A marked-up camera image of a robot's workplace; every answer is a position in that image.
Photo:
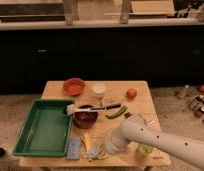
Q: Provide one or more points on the yellow banana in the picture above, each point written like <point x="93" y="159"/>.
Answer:
<point x="88" y="141"/>

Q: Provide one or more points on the white lidded cup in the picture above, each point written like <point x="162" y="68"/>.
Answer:
<point x="98" y="90"/>

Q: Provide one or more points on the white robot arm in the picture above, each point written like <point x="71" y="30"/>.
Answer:
<point x="135" y="129"/>

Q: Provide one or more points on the green plastic tray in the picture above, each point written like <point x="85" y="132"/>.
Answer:
<point x="46" y="129"/>

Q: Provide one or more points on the dark cabinet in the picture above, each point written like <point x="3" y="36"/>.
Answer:
<point x="162" y="56"/>

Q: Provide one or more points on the clear glass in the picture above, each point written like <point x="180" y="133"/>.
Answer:
<point x="108" y="100"/>

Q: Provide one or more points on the orange bowl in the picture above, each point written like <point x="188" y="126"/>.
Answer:
<point x="73" y="86"/>

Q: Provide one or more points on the metal measuring cup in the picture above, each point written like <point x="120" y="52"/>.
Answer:
<point x="150" y="122"/>

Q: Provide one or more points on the green plastic cup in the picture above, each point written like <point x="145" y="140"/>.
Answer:
<point x="144" y="150"/>

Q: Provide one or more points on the grey blue towel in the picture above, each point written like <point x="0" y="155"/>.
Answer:
<point x="95" y="152"/>

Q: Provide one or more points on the blue sponge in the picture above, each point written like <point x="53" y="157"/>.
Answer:
<point x="74" y="145"/>

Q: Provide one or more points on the orange tomato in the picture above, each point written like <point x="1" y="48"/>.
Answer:
<point x="131" y="93"/>

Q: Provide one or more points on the dish brush with black handle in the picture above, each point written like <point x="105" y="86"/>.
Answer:
<point x="71" y="109"/>

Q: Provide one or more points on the brown grape bunch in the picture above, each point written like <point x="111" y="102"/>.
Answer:
<point x="127" y="115"/>

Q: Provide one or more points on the wooden table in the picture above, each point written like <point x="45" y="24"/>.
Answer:
<point x="143" y="104"/>

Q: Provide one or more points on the dark red bowl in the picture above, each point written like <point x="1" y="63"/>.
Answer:
<point x="85" y="120"/>

